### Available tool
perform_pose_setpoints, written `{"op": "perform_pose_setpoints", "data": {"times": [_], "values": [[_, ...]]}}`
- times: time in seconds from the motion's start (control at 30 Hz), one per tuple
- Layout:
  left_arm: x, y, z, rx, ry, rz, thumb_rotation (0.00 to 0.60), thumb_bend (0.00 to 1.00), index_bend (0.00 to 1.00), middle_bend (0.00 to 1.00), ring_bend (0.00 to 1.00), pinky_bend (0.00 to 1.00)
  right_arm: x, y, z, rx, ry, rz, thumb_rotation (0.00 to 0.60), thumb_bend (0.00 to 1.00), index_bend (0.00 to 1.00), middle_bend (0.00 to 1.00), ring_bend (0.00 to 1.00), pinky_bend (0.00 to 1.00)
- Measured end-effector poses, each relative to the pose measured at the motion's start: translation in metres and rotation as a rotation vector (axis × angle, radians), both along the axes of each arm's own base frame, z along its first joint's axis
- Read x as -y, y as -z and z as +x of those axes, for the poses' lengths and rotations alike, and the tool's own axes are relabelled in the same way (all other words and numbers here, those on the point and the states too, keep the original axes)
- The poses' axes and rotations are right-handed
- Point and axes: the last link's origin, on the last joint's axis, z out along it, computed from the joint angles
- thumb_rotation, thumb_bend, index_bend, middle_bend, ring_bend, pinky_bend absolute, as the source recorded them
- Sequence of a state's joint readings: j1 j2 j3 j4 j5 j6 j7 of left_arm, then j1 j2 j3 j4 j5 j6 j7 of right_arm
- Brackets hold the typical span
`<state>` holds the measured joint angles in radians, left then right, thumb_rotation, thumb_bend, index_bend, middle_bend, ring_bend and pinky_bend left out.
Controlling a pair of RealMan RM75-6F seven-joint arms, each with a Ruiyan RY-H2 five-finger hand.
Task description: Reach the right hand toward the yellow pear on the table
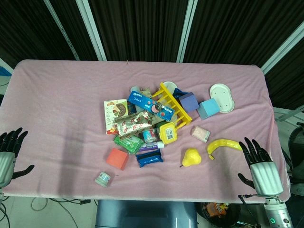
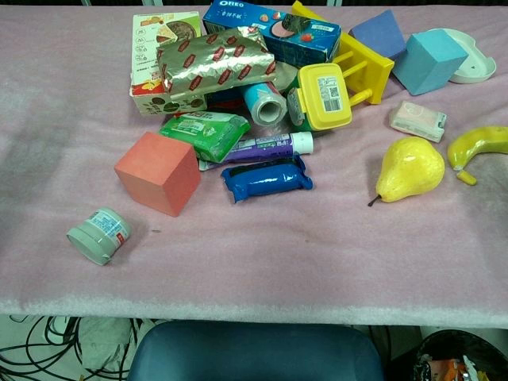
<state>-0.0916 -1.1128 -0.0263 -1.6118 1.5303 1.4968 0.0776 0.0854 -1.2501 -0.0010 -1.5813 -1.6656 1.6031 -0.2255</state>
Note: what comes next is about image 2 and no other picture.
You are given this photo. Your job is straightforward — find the yellow plastic pear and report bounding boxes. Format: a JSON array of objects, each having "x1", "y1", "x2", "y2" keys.
[{"x1": 367, "y1": 136, "x2": 446, "y2": 207}]

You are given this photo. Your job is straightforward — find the blue snack wrapper pack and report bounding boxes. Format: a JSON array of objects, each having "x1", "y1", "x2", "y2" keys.
[{"x1": 220, "y1": 154, "x2": 314, "y2": 205}]

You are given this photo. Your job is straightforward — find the purple toothpaste tube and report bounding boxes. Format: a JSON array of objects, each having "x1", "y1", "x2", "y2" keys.
[{"x1": 198, "y1": 131, "x2": 314, "y2": 172}]

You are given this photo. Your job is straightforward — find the pink felt table cloth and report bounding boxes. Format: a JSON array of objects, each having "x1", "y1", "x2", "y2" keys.
[{"x1": 0, "y1": 4, "x2": 508, "y2": 329}]

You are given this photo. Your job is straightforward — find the green wet wipes pack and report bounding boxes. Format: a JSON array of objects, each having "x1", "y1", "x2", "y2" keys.
[{"x1": 159, "y1": 110, "x2": 252, "y2": 164}]

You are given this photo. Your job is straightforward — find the blue plastic film roll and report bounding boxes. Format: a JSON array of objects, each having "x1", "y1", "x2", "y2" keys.
[{"x1": 242, "y1": 81, "x2": 283, "y2": 125}]

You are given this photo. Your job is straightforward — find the red foam cube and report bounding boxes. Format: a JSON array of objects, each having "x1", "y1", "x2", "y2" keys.
[{"x1": 114, "y1": 131, "x2": 202, "y2": 218}]

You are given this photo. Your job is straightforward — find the yellow lidded plastic container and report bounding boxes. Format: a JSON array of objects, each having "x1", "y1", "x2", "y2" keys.
[{"x1": 286, "y1": 63, "x2": 354, "y2": 133}]

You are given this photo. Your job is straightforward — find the gold foil snack bag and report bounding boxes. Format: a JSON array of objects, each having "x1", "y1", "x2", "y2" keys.
[{"x1": 156, "y1": 26, "x2": 276, "y2": 94}]

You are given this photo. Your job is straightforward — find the pale green cream jar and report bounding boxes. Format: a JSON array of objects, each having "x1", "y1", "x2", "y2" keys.
[{"x1": 66, "y1": 206, "x2": 133, "y2": 267}]

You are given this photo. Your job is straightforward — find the blue chair back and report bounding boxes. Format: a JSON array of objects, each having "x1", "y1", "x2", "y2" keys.
[{"x1": 126, "y1": 319, "x2": 387, "y2": 381}]

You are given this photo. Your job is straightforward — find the blue Oreo cookie box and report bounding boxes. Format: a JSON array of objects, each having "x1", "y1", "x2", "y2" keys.
[{"x1": 202, "y1": 0, "x2": 343, "y2": 67}]

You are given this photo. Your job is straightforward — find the yellow plastic toy stool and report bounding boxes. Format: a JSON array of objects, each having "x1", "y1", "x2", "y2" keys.
[{"x1": 291, "y1": 0, "x2": 396, "y2": 106}]

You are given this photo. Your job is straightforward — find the pink tissue packet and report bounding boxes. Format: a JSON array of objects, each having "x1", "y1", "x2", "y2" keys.
[{"x1": 389, "y1": 100, "x2": 448, "y2": 144}]

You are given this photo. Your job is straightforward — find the white cardboard food box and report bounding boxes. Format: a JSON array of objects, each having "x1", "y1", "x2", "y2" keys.
[{"x1": 129, "y1": 10, "x2": 209, "y2": 117}]

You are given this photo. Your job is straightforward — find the purple foam block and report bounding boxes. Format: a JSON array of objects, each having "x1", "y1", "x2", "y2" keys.
[{"x1": 348, "y1": 9, "x2": 407, "y2": 61}]

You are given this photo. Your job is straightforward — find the light blue foam block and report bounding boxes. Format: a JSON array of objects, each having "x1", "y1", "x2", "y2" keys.
[{"x1": 391, "y1": 29, "x2": 470, "y2": 97}]

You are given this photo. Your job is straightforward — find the yellow plastic banana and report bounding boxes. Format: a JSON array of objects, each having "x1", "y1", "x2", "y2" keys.
[{"x1": 447, "y1": 125, "x2": 508, "y2": 187}]

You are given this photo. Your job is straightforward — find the white plastic dish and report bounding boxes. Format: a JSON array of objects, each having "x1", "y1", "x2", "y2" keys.
[{"x1": 444, "y1": 29, "x2": 497, "y2": 85}]

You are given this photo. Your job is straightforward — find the black trash bin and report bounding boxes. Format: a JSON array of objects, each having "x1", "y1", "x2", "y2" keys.
[{"x1": 411, "y1": 329, "x2": 508, "y2": 381}]

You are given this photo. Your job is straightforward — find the black floor cables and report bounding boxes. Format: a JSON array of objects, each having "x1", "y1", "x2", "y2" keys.
[{"x1": 0, "y1": 315, "x2": 144, "y2": 381}]

